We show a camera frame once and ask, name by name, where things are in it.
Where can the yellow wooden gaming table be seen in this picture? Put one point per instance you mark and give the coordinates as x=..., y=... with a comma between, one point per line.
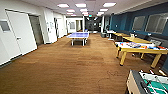
x=140, y=46

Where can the foosball gaming table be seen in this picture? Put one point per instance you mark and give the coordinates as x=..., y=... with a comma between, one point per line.
x=148, y=83

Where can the blue ping pong table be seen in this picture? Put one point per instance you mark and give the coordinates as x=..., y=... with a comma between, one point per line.
x=78, y=35

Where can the dark trash bin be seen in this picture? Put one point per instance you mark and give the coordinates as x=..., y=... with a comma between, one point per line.
x=103, y=34

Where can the small white table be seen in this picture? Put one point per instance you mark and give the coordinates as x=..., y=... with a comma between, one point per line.
x=110, y=32

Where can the rectangular ceiling light panel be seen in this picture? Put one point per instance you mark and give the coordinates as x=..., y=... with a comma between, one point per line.
x=101, y=10
x=80, y=5
x=70, y=10
x=109, y=4
x=62, y=5
x=83, y=10

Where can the long wooden table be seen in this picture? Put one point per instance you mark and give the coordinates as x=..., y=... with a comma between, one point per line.
x=120, y=34
x=140, y=40

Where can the steel elevator door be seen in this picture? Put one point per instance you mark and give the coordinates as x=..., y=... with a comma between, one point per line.
x=36, y=30

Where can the dark framed window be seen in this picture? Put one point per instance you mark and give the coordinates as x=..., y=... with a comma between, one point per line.
x=157, y=23
x=139, y=23

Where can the white door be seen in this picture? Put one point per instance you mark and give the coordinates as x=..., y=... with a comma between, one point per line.
x=21, y=33

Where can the small grey door sign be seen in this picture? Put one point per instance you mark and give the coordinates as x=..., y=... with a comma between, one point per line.
x=4, y=26

